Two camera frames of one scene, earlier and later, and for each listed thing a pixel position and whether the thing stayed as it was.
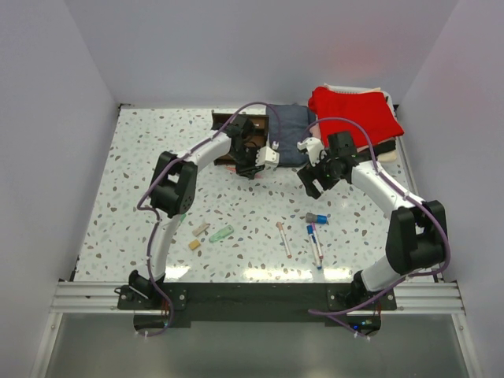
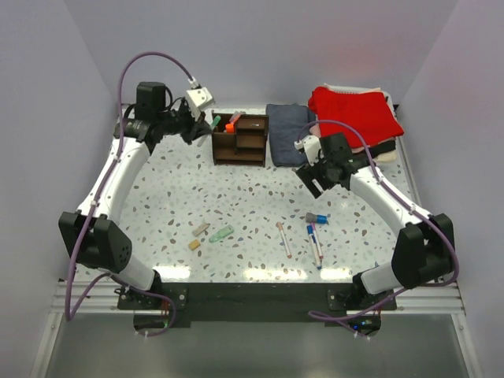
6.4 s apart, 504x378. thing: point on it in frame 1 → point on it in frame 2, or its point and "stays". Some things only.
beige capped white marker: [279, 226] stays
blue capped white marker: [310, 232] stays
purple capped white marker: [314, 231] stays
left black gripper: [250, 170] → [198, 127]
